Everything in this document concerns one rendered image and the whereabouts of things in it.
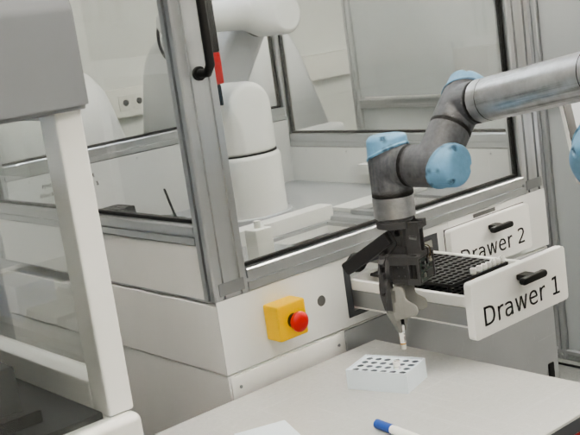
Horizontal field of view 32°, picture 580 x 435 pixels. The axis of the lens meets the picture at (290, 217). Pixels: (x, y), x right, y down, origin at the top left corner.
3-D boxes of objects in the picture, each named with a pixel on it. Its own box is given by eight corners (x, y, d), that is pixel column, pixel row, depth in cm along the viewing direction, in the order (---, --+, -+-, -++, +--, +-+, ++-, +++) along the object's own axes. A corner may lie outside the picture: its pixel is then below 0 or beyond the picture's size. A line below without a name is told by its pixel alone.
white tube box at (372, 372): (427, 376, 191) (425, 357, 190) (408, 394, 184) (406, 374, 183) (368, 372, 197) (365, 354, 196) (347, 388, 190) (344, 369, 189)
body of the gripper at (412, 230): (419, 289, 181) (412, 223, 179) (376, 288, 186) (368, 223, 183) (437, 277, 187) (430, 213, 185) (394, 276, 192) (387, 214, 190)
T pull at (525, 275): (548, 275, 195) (547, 268, 195) (524, 286, 191) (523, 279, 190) (532, 274, 198) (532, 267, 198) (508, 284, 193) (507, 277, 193)
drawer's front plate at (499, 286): (569, 298, 206) (564, 245, 204) (476, 342, 188) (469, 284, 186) (561, 297, 208) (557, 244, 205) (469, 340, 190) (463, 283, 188)
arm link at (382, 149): (391, 137, 176) (354, 138, 182) (398, 200, 178) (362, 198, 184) (419, 129, 181) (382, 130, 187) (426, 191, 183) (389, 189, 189)
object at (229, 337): (549, 244, 257) (544, 187, 255) (228, 375, 194) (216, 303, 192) (301, 221, 330) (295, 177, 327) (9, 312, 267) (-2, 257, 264)
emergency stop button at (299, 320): (312, 329, 198) (309, 309, 197) (296, 335, 195) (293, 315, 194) (301, 326, 200) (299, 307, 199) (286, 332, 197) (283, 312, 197)
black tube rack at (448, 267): (511, 292, 210) (507, 261, 209) (454, 316, 199) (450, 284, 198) (430, 280, 227) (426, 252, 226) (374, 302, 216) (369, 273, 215)
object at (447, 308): (556, 292, 206) (552, 262, 205) (473, 330, 190) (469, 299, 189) (410, 272, 237) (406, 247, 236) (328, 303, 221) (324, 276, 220)
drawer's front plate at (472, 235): (532, 246, 250) (528, 202, 248) (455, 278, 232) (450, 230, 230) (526, 246, 251) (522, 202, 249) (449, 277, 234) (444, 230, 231)
